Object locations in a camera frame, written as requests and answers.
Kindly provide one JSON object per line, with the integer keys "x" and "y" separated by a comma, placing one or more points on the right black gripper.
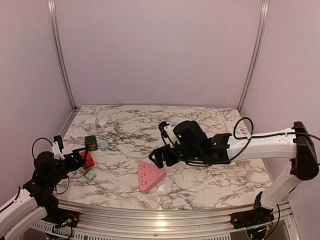
{"x": 158, "y": 152}

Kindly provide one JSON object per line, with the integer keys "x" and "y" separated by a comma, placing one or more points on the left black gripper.
{"x": 80, "y": 162}

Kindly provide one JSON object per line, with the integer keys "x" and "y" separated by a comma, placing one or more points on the red cube socket adapter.
{"x": 89, "y": 162}

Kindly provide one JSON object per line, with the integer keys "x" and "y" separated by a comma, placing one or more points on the pink triangular power strip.
{"x": 149, "y": 175}

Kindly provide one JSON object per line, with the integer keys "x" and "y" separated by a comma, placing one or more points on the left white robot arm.
{"x": 35, "y": 199}

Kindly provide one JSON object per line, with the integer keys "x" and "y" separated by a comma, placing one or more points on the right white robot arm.
{"x": 188, "y": 143}

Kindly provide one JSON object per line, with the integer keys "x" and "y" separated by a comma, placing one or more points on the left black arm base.
{"x": 70, "y": 217}

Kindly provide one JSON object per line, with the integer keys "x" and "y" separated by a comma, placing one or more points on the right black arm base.
{"x": 252, "y": 218}

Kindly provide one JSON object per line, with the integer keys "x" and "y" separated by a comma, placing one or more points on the dark green cube adapter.
{"x": 91, "y": 143}

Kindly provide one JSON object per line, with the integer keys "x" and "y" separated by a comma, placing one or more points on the light blue cube charger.
{"x": 104, "y": 145}

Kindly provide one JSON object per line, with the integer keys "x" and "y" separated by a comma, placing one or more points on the light green cube charger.
{"x": 90, "y": 175}

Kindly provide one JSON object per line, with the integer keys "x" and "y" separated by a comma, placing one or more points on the white charger left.
{"x": 90, "y": 123}

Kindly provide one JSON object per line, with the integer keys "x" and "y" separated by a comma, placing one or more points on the white multicolour power strip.
{"x": 241, "y": 131}

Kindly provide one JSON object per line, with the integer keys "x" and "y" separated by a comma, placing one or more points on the aluminium front table rail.
{"x": 109, "y": 223}

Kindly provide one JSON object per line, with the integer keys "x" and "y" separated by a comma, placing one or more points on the right aluminium corner post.
{"x": 260, "y": 34}

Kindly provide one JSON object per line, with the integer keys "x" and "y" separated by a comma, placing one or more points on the aluminium corner post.
{"x": 59, "y": 52}
{"x": 260, "y": 34}

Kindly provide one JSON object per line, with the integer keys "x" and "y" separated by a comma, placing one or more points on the left aluminium corner post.
{"x": 59, "y": 52}

